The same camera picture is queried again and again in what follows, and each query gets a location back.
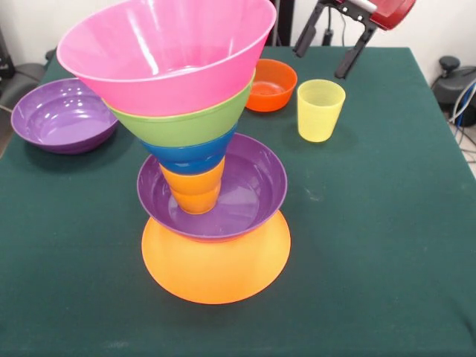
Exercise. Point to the orange plastic cup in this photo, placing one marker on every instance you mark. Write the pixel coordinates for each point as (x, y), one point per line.
(195, 189)

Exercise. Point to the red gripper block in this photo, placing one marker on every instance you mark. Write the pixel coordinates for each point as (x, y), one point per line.
(390, 11)

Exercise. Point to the green plastic bowl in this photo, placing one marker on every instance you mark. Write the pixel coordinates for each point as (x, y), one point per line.
(178, 128)

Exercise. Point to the yellow plastic cup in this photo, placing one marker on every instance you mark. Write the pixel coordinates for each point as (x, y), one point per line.
(320, 115)

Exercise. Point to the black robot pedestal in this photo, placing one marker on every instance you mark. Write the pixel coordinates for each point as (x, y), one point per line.
(284, 22)

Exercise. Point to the large yellow-orange plastic bowl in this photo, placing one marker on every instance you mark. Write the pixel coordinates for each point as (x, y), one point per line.
(215, 271)

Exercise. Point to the blue plastic bowl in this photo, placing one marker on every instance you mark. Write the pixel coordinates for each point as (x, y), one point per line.
(193, 156)

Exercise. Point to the large pink plastic bowl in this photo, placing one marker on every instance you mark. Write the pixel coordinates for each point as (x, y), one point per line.
(148, 67)

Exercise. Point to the purple plastic bowl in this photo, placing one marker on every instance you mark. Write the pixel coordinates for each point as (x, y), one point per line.
(256, 193)
(59, 117)

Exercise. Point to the black floor stand base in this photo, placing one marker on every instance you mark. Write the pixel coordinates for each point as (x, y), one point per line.
(451, 80)
(22, 78)

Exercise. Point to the red-orange plastic bowl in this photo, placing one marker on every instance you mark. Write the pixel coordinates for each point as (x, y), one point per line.
(273, 85)

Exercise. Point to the dark green table cloth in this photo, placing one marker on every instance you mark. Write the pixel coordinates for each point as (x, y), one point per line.
(372, 241)

